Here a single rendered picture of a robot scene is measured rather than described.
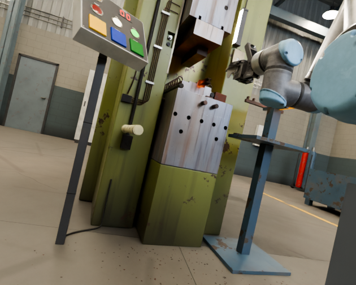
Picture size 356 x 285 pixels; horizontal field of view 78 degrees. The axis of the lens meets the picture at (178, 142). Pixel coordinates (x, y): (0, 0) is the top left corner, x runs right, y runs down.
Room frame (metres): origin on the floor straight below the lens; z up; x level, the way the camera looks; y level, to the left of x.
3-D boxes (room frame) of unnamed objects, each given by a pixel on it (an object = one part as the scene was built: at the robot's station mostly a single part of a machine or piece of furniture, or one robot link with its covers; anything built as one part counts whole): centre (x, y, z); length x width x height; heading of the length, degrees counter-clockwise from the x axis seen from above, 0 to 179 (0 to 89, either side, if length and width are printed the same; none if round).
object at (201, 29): (1.55, 0.04, 1.32); 0.42 x 0.20 x 0.10; 21
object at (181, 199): (1.58, -0.01, 0.23); 0.56 x 0.38 x 0.47; 21
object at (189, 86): (1.55, 0.04, 0.96); 0.42 x 0.20 x 0.09; 21
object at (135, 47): (1.06, 0.30, 1.01); 0.07 x 0.05 x 0.07; 136
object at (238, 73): (0.93, -0.22, 0.97); 0.12 x 0.08 x 0.09; 21
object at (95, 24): (0.92, 0.44, 1.01); 0.07 x 0.05 x 0.07; 136
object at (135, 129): (1.15, 0.25, 0.62); 0.44 x 0.05 x 0.05; 21
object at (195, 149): (1.58, -0.01, 0.69); 0.56 x 0.38 x 0.45; 21
